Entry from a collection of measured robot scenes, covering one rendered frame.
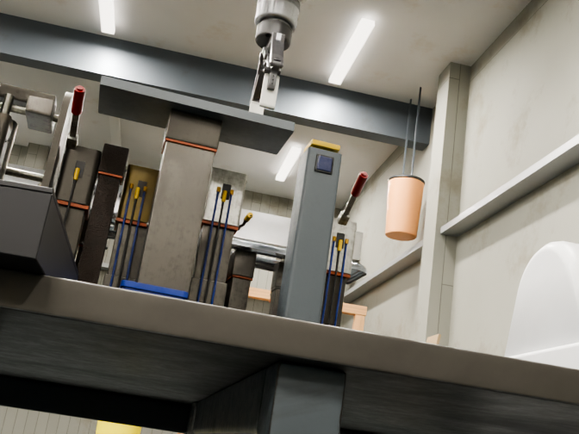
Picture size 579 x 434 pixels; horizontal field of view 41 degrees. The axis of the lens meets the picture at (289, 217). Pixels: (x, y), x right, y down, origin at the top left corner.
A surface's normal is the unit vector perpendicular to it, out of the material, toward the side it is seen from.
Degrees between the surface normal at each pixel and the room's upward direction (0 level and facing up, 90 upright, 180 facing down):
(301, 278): 90
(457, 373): 90
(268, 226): 90
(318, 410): 90
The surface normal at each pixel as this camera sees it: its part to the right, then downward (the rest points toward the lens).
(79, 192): 0.26, -0.26
